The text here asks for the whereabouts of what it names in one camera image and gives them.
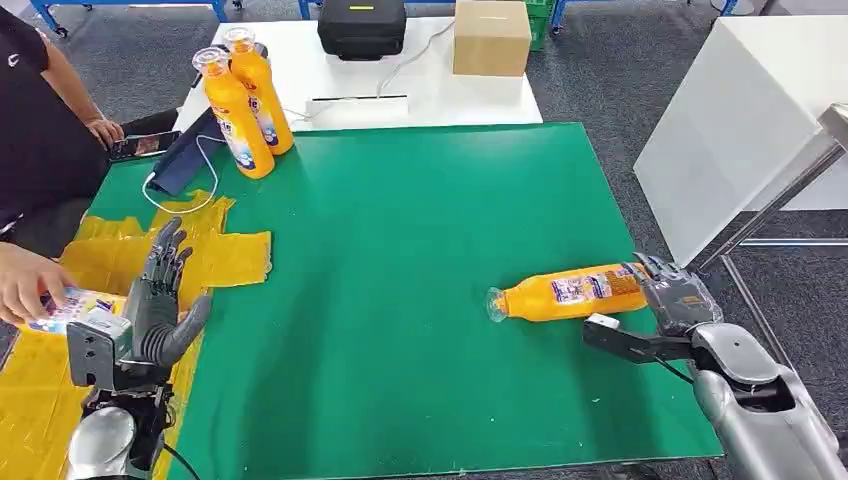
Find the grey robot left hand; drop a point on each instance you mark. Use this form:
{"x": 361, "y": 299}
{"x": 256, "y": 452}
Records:
{"x": 156, "y": 311}

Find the person's left hand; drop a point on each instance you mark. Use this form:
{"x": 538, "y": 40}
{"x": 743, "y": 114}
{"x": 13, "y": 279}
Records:
{"x": 106, "y": 131}

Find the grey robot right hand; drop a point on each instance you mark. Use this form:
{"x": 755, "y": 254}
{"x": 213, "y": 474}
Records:
{"x": 682, "y": 298}

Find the person's right hand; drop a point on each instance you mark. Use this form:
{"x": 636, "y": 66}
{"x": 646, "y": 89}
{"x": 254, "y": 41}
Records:
{"x": 26, "y": 278}

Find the orange drink bottle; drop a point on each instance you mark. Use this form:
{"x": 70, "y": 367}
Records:
{"x": 563, "y": 295}
{"x": 268, "y": 93}
{"x": 73, "y": 308}
{"x": 242, "y": 132}

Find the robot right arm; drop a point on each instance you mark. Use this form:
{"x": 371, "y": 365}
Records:
{"x": 748, "y": 424}

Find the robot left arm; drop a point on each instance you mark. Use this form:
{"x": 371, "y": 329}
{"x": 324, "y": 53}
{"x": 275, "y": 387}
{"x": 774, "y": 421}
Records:
{"x": 99, "y": 444}

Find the smartphone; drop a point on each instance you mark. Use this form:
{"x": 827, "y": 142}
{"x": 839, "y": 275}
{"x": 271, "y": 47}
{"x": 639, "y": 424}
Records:
{"x": 142, "y": 146}

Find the person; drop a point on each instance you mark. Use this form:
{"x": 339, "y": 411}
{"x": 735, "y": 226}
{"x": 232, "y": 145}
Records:
{"x": 33, "y": 132}

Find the blue metal rack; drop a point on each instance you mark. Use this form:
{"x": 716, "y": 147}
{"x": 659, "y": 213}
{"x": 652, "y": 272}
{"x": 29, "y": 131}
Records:
{"x": 132, "y": 2}

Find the green table mat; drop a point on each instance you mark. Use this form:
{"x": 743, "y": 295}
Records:
{"x": 397, "y": 265}

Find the white power strip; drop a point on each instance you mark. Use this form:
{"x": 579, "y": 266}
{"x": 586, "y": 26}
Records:
{"x": 358, "y": 111}

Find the black carrying case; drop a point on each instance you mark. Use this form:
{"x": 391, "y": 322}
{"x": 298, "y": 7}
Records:
{"x": 361, "y": 30}

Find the green plastic crate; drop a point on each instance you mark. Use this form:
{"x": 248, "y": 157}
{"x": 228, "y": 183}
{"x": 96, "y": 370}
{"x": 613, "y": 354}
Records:
{"x": 540, "y": 23}

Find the brown cardboard box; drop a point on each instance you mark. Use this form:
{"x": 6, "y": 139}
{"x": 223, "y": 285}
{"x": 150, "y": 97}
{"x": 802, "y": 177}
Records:
{"x": 491, "y": 40}

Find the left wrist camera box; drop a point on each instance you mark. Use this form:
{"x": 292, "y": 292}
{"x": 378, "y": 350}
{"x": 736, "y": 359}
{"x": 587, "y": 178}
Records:
{"x": 93, "y": 351}

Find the steel table frame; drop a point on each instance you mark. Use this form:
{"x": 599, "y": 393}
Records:
{"x": 772, "y": 206}

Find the white table with steel frame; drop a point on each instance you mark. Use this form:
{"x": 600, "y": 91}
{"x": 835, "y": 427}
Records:
{"x": 729, "y": 119}

